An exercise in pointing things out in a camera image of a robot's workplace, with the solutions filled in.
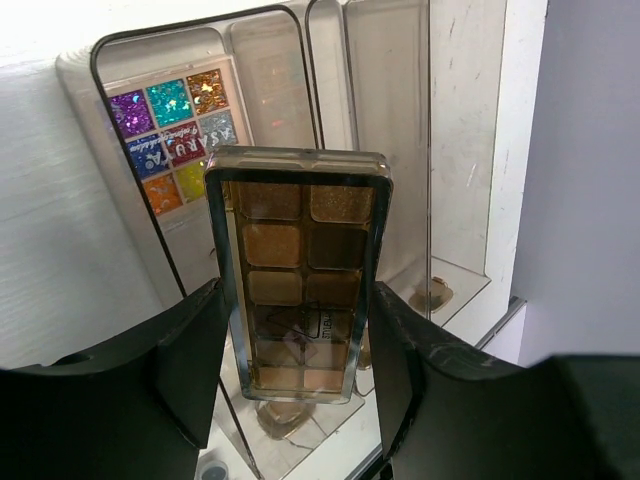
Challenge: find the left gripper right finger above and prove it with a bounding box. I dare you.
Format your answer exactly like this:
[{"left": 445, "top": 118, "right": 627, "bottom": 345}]
[{"left": 369, "top": 283, "right": 639, "bottom": 479}]

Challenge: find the gold brown eyeshadow palette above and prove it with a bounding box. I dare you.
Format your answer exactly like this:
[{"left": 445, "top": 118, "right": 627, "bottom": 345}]
[{"left": 204, "top": 146, "right": 393, "bottom": 404}]

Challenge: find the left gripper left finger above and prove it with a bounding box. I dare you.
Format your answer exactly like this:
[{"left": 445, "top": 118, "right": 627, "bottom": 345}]
[{"left": 1, "top": 279, "right": 228, "bottom": 479}]

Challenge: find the glitter colour eyeshadow palette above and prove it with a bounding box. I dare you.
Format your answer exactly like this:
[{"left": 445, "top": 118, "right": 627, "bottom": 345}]
[{"left": 97, "top": 54, "right": 253, "bottom": 231}]

